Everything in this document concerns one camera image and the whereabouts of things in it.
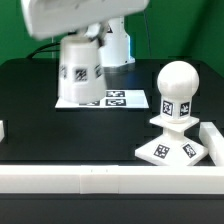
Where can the white lamp bulb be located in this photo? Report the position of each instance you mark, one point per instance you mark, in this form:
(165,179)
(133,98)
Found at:
(177,83)

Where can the white marker sheet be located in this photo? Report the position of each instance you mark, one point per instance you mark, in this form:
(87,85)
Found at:
(134,99)

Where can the white lamp base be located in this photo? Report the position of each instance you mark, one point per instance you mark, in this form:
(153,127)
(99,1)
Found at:
(172,148)

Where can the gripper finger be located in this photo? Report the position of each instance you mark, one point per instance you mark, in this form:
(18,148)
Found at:
(97,32)

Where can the white left fence bar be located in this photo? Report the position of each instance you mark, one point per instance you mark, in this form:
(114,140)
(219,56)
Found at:
(2,134)

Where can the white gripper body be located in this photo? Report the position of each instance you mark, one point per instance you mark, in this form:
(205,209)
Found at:
(48,18)

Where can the white lamp shade cone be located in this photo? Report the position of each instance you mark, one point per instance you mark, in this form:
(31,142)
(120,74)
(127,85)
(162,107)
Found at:
(81,78)

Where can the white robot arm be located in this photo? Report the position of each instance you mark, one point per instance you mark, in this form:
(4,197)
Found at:
(116,50)

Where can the white front fence bar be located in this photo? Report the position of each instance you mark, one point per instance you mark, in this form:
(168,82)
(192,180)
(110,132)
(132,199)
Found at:
(113,179)

